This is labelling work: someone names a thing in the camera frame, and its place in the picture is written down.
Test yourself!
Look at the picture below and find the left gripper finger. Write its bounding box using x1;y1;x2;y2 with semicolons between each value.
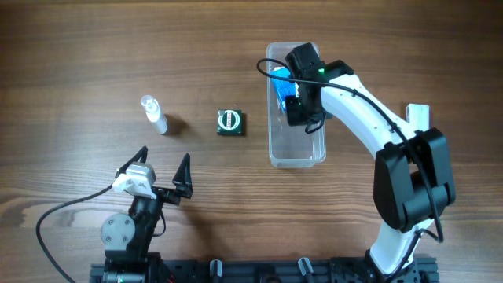
116;145;148;177
172;153;193;189

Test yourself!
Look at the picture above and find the blue medicine box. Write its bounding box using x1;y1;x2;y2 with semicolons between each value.
270;67;298;113

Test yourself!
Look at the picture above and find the dark green square box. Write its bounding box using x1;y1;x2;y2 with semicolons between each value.
217;109;243;136

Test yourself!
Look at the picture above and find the white green Panadol box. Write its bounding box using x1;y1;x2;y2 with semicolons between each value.
406;104;430;131

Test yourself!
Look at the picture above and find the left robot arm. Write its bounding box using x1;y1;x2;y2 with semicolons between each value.
90;146;193;283

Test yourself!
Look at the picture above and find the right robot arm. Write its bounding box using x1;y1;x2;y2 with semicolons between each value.
285;42;456;282

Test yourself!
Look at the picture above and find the clear plastic container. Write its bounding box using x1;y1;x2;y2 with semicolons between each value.
266;41;327;170

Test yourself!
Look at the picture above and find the white spray bottle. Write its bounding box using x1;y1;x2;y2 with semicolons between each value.
141;95;168;134

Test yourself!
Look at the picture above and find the left black cable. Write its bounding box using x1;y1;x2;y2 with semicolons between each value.
35;184;115;283

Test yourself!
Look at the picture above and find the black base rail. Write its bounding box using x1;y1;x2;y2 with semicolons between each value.
90;253;439;283

